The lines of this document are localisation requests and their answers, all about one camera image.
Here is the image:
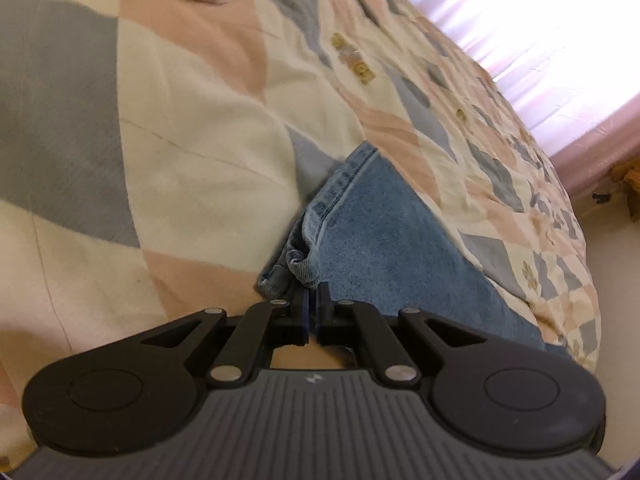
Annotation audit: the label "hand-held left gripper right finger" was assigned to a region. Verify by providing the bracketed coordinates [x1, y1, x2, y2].
[312, 281, 482, 389]

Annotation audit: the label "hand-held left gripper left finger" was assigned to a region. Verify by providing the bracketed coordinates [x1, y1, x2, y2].
[140, 282, 309, 388]

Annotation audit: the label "blue denim jeans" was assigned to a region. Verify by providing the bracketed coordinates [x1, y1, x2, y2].
[257, 141, 577, 362]

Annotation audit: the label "pink curtain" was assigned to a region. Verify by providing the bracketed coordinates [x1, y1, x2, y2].
[544, 104, 640, 207]

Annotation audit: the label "brown wooden object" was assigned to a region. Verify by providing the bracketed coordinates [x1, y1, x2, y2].
[609, 157, 640, 222]

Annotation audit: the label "sheer white curtain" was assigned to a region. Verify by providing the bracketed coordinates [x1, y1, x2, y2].
[399, 0, 640, 157]

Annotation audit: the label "checkered bear-print quilt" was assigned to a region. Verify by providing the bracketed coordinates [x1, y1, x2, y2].
[0, 0, 602, 466]

